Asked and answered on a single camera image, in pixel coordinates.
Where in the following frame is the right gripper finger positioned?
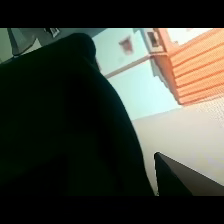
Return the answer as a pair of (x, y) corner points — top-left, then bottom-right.
(153, 151), (224, 197)

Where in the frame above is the green T-shirt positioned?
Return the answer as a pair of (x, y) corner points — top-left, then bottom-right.
(0, 32), (156, 197)

